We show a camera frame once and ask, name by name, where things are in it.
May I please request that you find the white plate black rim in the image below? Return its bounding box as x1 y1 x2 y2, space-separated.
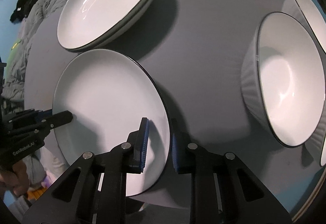
53 49 170 196

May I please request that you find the black clothes pile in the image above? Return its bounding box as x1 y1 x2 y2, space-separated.
9 0 38 23

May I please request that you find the left hand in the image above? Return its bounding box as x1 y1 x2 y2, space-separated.
1 161 29 199

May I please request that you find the white ribbed bowl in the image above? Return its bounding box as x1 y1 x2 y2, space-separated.
281 0 326 53
304 109 325 166
240 12 325 148

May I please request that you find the grey green quilted blanket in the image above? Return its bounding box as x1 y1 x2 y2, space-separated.
1 0 67 112

